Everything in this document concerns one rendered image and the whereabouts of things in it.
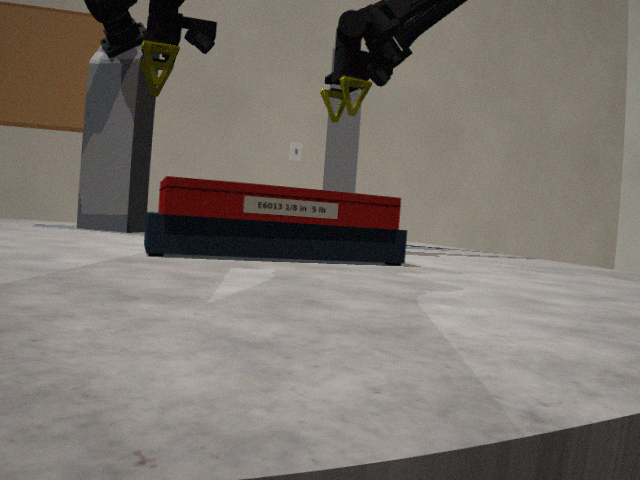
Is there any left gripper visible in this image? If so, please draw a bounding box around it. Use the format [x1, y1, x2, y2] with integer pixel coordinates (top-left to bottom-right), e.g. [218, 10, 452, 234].
[320, 47, 372, 123]

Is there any red box with white label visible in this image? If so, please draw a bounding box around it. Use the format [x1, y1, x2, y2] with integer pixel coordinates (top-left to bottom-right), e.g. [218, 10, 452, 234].
[161, 176, 401, 230]

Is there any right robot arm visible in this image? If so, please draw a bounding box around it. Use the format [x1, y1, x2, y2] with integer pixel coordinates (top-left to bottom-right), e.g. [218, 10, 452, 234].
[84, 0, 217, 58]

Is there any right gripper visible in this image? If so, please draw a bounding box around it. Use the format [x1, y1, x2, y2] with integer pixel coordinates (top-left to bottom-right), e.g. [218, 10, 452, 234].
[140, 9, 180, 97]

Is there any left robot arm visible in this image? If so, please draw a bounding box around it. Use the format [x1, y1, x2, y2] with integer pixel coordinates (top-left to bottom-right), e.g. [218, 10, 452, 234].
[335, 0, 467, 87]

